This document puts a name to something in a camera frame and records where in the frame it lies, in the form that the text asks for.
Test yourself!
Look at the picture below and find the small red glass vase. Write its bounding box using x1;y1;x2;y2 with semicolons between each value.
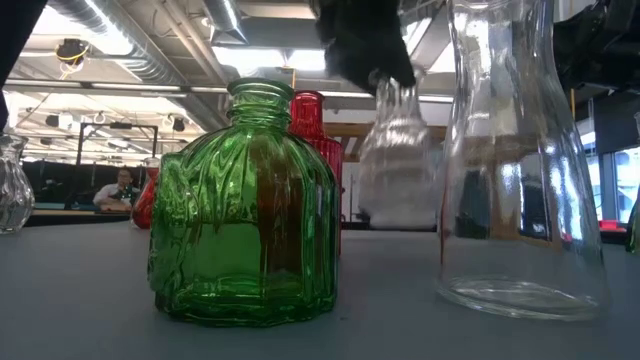
130;156;162;230

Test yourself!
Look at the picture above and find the window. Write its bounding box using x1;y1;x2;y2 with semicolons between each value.
582;130;640;225

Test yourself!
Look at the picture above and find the squat green ribbed glass vase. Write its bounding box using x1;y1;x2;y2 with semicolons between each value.
147;77;341;329

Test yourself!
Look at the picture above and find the clear twisted-rib glass vase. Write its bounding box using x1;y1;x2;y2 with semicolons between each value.
0;132;35;235

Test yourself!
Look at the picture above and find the clear ribbed bulbous glass vase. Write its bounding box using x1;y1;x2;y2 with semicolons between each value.
357;67;440;230

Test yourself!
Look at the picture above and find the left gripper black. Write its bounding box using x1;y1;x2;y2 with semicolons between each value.
315;0;417;95

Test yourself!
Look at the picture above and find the tall red ribbed glass bottle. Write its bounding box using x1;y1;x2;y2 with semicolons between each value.
288;89;346;257

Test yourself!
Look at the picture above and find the black ceiling device yellow cable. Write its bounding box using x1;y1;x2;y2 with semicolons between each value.
53;37;92;67

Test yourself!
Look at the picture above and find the person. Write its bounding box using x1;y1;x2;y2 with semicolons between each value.
92;167;145;212

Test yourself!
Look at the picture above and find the black metal rig frame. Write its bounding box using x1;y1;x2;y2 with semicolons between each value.
74;121;160;169

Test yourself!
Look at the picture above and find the wooden slatted shelf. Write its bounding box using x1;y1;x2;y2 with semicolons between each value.
322;122;579;246

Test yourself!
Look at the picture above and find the tall clear glass carafe vase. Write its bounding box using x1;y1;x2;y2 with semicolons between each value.
435;0;612;322

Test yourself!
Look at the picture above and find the silver ventilation duct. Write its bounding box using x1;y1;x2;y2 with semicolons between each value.
44;0;231;132
202;0;250;47

